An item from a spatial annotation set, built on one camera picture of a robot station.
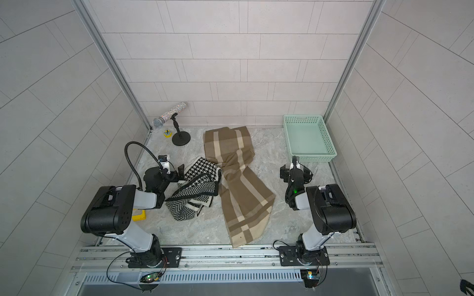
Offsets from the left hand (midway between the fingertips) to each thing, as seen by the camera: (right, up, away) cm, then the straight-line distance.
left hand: (178, 162), depth 94 cm
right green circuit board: (+59, -40, -27) cm, 76 cm away
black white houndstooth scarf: (+14, -9, -10) cm, 20 cm away
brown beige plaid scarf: (+36, -18, -10) cm, 41 cm away
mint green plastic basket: (+71, +13, +12) cm, 73 cm away
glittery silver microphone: (-7, +20, -7) cm, 23 cm away
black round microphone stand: (-5, +13, +17) cm, 22 cm away
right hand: (+60, -1, 0) cm, 60 cm away
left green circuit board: (+1, -38, -29) cm, 48 cm away
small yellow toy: (-13, +15, +17) cm, 26 cm away
